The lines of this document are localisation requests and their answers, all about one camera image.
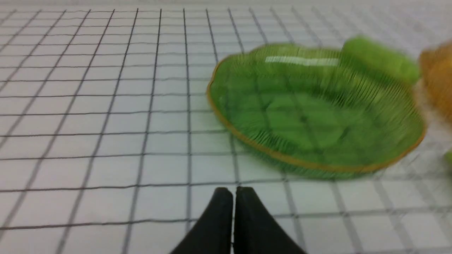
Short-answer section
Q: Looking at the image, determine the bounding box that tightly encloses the amber glass plate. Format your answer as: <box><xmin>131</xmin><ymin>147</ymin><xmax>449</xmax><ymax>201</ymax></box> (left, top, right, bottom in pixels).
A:
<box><xmin>418</xmin><ymin>39</ymin><xmax>452</xmax><ymax>123</ymax></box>

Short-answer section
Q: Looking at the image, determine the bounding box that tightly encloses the green glass plate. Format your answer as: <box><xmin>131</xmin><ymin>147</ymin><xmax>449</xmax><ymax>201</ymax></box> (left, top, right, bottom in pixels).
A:
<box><xmin>206</xmin><ymin>43</ymin><xmax>427</xmax><ymax>179</ymax></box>

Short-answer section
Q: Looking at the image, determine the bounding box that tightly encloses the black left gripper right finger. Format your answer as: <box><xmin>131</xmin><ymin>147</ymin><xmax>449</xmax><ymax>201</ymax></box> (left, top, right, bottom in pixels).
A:
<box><xmin>233</xmin><ymin>187</ymin><xmax>305</xmax><ymax>254</ymax></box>

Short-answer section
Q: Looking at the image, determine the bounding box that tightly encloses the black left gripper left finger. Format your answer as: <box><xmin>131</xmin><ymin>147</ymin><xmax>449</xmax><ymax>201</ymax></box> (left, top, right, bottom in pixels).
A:
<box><xmin>171</xmin><ymin>187</ymin><xmax>233</xmax><ymax>254</ymax></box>

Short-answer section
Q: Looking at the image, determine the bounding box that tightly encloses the green cucumber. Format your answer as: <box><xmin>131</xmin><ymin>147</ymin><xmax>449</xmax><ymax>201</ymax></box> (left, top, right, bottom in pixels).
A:
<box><xmin>444</xmin><ymin>149</ymin><xmax>452</xmax><ymax>166</ymax></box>
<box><xmin>342</xmin><ymin>34</ymin><xmax>420</xmax><ymax>85</ymax></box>

